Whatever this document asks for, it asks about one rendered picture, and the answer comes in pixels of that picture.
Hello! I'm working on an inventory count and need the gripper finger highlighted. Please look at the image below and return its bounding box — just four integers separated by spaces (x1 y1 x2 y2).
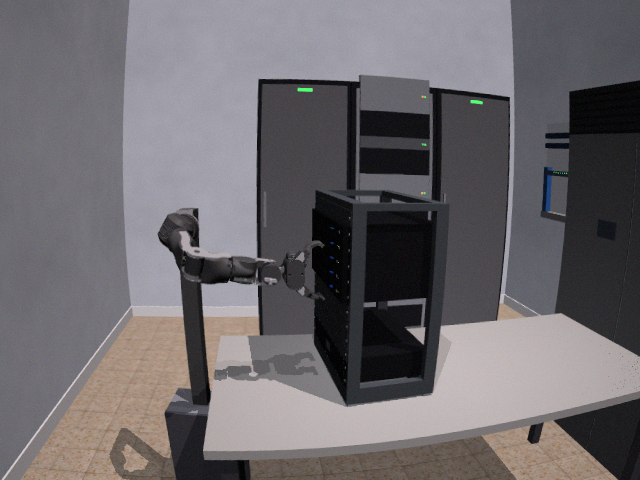
296 284 325 301
295 240 325 262

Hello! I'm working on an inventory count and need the black server rack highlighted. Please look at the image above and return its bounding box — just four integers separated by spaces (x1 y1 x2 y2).
312 190 450 407

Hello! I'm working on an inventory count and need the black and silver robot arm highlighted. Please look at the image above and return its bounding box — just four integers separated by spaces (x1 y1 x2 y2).
158 210 281 286

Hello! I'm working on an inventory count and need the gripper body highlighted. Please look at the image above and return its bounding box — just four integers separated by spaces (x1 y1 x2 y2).
279 251 308 290

